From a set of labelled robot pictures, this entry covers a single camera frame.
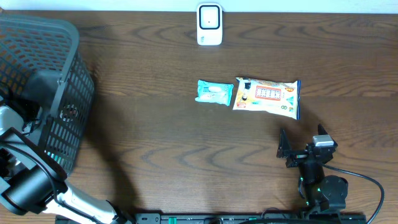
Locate green wet wipes pack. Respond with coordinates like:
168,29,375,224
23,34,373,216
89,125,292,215
195,80,234,106

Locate grey plastic shopping basket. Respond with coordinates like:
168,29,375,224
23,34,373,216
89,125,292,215
1,14,95,174

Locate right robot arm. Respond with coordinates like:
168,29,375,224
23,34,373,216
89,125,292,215
277,124,348,220

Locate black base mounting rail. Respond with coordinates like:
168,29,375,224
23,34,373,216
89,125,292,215
134,211,367,224

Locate white barcode scanner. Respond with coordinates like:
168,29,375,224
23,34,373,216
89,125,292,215
197,2,223,46

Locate yellow snack bag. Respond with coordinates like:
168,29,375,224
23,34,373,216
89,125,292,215
233,77,301,120

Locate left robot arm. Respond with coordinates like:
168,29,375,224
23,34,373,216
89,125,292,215
1,106,136,223

